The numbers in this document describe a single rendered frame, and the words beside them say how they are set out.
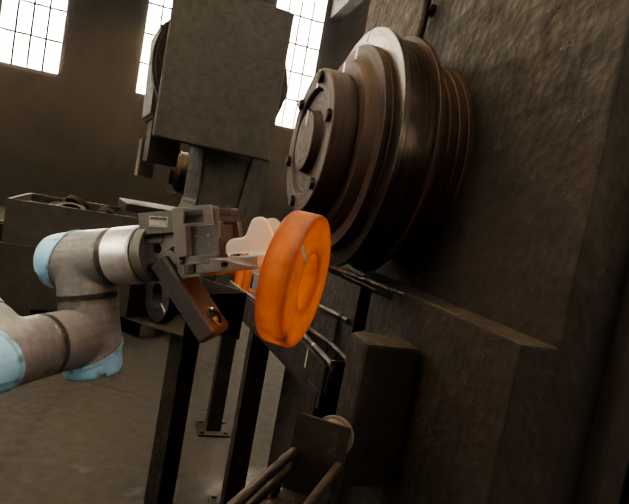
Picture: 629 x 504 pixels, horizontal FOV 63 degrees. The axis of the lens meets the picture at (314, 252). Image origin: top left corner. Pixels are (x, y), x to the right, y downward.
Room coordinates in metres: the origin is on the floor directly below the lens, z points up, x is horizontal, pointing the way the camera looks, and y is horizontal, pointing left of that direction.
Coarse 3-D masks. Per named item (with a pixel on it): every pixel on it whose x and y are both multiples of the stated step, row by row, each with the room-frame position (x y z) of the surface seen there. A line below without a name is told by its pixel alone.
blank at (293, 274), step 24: (288, 216) 0.56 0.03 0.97; (312, 216) 0.57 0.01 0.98; (288, 240) 0.53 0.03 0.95; (312, 240) 0.57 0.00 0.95; (264, 264) 0.52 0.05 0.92; (288, 264) 0.52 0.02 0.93; (312, 264) 0.62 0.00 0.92; (264, 288) 0.52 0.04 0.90; (288, 288) 0.52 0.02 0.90; (312, 288) 0.62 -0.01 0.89; (264, 312) 0.53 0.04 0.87; (288, 312) 0.54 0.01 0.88; (312, 312) 0.63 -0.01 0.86; (264, 336) 0.55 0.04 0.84; (288, 336) 0.55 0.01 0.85
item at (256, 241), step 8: (256, 224) 0.59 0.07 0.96; (264, 224) 0.59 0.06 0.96; (248, 232) 0.59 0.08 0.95; (256, 232) 0.59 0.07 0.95; (264, 232) 0.58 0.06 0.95; (272, 232) 0.59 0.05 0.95; (232, 240) 0.59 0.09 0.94; (240, 240) 0.59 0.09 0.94; (248, 240) 0.59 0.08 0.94; (256, 240) 0.59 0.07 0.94; (264, 240) 0.58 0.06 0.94; (232, 248) 0.59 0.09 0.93; (240, 248) 0.59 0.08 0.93; (248, 248) 0.59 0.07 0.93; (256, 248) 0.59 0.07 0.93; (264, 248) 0.58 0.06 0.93; (232, 256) 0.59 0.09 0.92; (240, 256) 0.58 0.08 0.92; (264, 256) 0.58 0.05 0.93
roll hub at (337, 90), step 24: (336, 72) 0.97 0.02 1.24; (312, 96) 1.06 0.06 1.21; (336, 96) 0.91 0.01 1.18; (312, 120) 0.99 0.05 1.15; (336, 120) 0.90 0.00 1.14; (312, 144) 0.97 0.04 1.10; (336, 144) 0.90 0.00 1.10; (288, 168) 1.14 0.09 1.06; (312, 168) 0.99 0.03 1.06; (336, 168) 0.91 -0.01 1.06; (288, 192) 1.10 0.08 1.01; (312, 192) 0.93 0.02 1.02; (336, 192) 0.94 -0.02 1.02
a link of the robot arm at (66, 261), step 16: (48, 240) 0.67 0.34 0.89; (64, 240) 0.66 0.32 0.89; (80, 240) 0.65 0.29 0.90; (96, 240) 0.64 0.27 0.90; (48, 256) 0.65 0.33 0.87; (64, 256) 0.64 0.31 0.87; (80, 256) 0.64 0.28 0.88; (96, 256) 0.63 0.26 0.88; (48, 272) 0.65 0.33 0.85; (64, 272) 0.64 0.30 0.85; (80, 272) 0.64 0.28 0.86; (96, 272) 0.63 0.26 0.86; (64, 288) 0.64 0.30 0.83; (80, 288) 0.64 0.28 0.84; (96, 288) 0.65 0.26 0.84; (112, 288) 0.67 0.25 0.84
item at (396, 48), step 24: (384, 48) 0.96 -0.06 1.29; (408, 48) 0.92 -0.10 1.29; (408, 72) 0.86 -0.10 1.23; (432, 72) 0.90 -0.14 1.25; (408, 96) 0.84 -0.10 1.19; (432, 96) 0.87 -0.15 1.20; (408, 120) 0.84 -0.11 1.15; (432, 120) 0.86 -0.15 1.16; (408, 144) 0.84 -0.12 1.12; (432, 144) 0.86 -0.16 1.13; (384, 168) 0.86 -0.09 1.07; (408, 168) 0.85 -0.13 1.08; (384, 192) 0.85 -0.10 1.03; (408, 192) 0.86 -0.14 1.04; (384, 216) 0.87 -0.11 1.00; (408, 216) 0.88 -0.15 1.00; (360, 240) 0.90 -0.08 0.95; (384, 240) 0.91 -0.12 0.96; (336, 264) 1.00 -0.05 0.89; (360, 264) 1.01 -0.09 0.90
